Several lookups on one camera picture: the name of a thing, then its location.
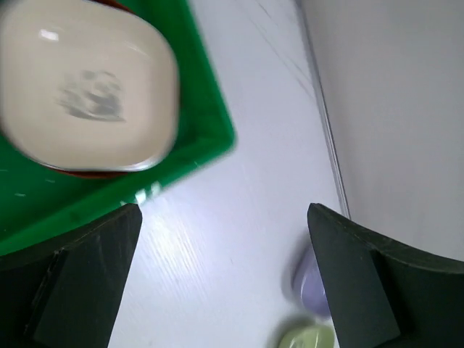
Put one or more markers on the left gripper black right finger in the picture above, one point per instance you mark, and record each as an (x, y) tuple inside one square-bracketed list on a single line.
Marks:
[(381, 292)]

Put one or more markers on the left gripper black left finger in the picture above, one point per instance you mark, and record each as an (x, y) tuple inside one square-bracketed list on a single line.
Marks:
[(66, 291)]

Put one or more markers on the green square dish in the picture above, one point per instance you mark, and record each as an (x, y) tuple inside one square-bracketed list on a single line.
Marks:
[(315, 336)]

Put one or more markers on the red round plate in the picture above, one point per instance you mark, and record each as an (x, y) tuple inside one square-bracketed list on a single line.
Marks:
[(98, 174)]

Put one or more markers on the cream square dish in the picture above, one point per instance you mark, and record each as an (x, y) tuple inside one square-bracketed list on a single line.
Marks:
[(86, 86)]

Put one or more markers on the green plastic bin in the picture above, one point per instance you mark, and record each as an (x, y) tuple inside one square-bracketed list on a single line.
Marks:
[(38, 204)]

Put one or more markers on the upper left purple square dish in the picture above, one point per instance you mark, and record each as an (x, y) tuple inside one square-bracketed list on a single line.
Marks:
[(307, 285)]

